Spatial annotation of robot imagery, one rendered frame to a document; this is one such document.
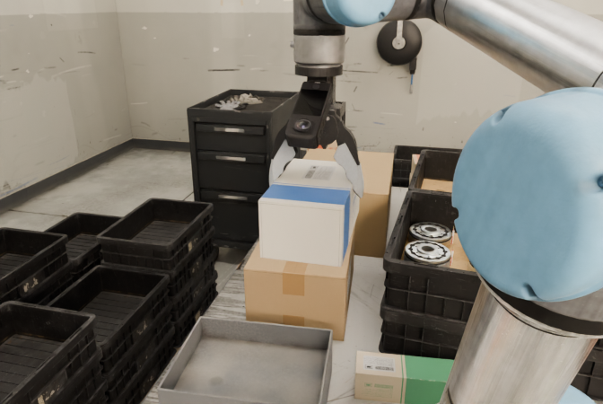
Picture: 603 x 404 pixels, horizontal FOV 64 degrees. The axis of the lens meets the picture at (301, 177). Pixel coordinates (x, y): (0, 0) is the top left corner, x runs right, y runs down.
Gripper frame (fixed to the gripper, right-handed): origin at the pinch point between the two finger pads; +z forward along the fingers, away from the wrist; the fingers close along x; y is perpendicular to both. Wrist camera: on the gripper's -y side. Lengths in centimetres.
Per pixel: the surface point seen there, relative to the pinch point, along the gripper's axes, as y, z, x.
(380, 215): 57, 27, -7
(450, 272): 12.8, 18.0, -23.1
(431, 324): 13.1, 30.0, -20.6
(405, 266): 13.5, 18.2, -14.8
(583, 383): 12, 37, -48
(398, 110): 357, 58, -1
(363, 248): 57, 38, -3
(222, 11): 357, -24, 158
